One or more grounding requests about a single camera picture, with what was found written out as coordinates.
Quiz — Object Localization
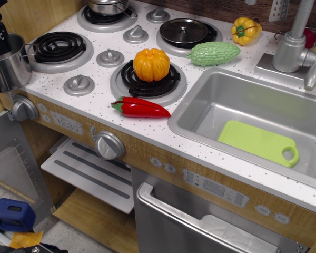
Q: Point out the yellow tape piece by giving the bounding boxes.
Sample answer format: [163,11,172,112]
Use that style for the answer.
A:
[9,231,43,249]

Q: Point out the blue clamp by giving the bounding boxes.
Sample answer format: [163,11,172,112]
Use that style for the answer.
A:
[0,198,36,232]

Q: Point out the silver stovetop knob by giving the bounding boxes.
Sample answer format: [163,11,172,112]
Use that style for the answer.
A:
[63,74,95,96]
[123,25,149,44]
[96,49,124,68]
[146,7,170,24]

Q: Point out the red toy chili pepper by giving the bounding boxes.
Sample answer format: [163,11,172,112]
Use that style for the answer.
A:
[111,96,171,119]

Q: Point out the silver stovetop knob front left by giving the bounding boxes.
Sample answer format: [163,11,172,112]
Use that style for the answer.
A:
[63,74,95,96]

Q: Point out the small steel pot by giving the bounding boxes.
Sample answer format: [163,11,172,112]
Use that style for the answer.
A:
[0,33,38,93]

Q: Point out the silver toy sink basin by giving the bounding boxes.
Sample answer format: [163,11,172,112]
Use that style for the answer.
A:
[168,67,316,188]

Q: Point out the silver toy faucet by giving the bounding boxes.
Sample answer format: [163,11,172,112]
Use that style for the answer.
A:
[254,1,316,92]

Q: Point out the silver front panel knob left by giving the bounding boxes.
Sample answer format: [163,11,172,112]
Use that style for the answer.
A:
[11,94,39,121]

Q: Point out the silver front panel knob right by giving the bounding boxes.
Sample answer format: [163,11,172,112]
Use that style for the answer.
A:
[95,131,125,160]

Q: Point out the silver stovetop knob back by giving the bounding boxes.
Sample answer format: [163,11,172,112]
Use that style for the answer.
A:
[146,7,170,24]

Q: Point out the steel pot on back burner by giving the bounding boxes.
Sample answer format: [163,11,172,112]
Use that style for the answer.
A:
[88,0,137,18]

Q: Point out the toy clock display panel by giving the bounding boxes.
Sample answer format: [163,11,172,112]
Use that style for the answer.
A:
[50,111,83,135]

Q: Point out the white oven rack shelf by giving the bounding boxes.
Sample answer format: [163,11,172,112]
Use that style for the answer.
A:
[41,138,134,214]

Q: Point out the silver stovetop knob middle left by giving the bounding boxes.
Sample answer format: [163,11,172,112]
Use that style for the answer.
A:
[96,49,124,68]

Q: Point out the green plastic cutting board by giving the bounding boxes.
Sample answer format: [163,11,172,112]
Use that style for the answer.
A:
[218,120,300,168]

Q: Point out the silver dishwasher door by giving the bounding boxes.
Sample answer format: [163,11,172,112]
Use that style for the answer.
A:
[132,168,309,252]

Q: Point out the dishwasher control panel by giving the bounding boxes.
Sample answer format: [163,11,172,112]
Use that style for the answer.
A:
[183,169,250,208]

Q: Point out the green toy bitter gourd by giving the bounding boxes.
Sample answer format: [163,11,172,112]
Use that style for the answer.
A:
[186,42,241,66]

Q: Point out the orange toy pumpkin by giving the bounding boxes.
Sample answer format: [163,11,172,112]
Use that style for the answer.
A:
[133,48,170,82]

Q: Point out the black front left burner coil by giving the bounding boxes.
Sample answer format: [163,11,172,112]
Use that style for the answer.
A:
[34,32,86,63]

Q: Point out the steel pot lid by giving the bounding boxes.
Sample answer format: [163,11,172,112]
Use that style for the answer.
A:
[160,18,209,44]

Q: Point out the open oven door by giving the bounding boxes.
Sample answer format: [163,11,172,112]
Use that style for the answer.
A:
[0,111,53,228]

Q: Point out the silver panel knob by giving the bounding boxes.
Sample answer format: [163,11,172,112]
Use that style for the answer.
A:
[95,131,125,160]
[11,94,39,121]

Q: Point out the yellow toy bell pepper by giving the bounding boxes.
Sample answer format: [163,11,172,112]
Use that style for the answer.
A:
[231,17,262,46]

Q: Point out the black back left burner coil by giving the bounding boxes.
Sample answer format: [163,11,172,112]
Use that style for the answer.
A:
[83,6,134,24]

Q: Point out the black front right burner coil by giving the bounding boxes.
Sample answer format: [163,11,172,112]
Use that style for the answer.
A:
[121,60,181,98]

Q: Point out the silver stovetop knob middle right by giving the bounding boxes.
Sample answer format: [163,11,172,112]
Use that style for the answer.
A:
[123,25,149,44]

